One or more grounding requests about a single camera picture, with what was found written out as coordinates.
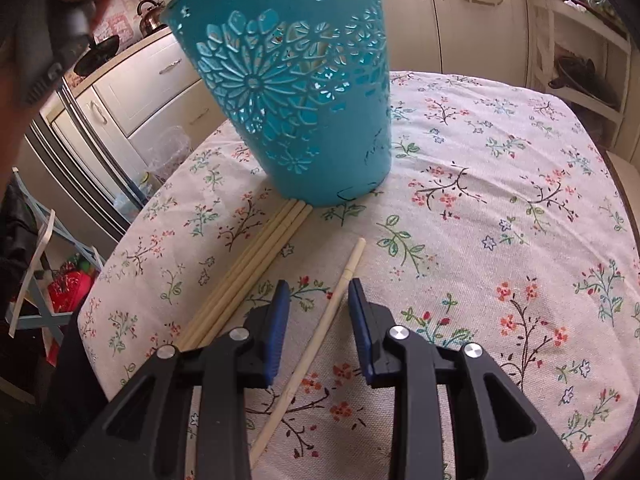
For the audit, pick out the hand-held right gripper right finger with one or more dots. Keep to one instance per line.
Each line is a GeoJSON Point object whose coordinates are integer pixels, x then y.
{"type": "Point", "coordinates": [359, 330]}

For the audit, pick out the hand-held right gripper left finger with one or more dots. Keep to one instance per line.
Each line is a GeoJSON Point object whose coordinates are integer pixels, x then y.
{"type": "Point", "coordinates": [280, 330]}

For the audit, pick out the pale wooden chopstick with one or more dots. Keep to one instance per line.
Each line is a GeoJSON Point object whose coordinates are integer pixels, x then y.
{"type": "Point", "coordinates": [327, 315]}

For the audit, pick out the teal plastic cutout basket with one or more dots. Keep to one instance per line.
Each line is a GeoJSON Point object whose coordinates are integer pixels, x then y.
{"type": "Point", "coordinates": [350, 125]}

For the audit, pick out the black wok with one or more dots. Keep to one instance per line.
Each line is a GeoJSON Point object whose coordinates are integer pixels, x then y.
{"type": "Point", "coordinates": [97, 55]}

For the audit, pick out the cream drawer cabinet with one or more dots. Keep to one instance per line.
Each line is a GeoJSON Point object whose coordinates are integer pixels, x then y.
{"type": "Point", "coordinates": [150, 85]}

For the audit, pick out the stainless steel fridge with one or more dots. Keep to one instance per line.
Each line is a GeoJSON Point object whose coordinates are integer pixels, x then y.
{"type": "Point", "coordinates": [75, 160]}

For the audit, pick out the metal kettle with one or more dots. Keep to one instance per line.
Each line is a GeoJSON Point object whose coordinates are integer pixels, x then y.
{"type": "Point", "coordinates": [149, 17]}

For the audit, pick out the floral tablecloth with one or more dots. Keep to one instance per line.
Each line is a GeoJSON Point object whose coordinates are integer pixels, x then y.
{"type": "Point", "coordinates": [475, 260]}

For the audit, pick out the clear plastic bag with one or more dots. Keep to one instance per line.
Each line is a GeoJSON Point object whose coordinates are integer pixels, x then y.
{"type": "Point", "coordinates": [167, 155]}

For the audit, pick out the blue folding stool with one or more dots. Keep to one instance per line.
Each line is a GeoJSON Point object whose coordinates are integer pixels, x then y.
{"type": "Point", "coordinates": [45, 240]}

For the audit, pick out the red bag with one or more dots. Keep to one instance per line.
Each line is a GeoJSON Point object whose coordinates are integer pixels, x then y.
{"type": "Point", "coordinates": [70, 290]}

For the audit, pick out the white wooden stool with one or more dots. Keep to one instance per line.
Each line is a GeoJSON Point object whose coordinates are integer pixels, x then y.
{"type": "Point", "coordinates": [622, 180]}

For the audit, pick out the cream cabinet doors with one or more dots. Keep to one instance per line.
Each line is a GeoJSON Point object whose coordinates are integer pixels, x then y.
{"type": "Point", "coordinates": [450, 20]}

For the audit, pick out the dark pan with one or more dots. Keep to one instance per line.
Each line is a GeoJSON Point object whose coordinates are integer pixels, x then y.
{"type": "Point", "coordinates": [585, 80]}

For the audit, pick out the white shelf rack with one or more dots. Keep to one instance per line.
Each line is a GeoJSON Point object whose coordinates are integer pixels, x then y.
{"type": "Point", "coordinates": [542, 35]}

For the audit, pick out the pink patterned wall sticker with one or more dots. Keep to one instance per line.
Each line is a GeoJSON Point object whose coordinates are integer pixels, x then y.
{"type": "Point", "coordinates": [120, 15]}

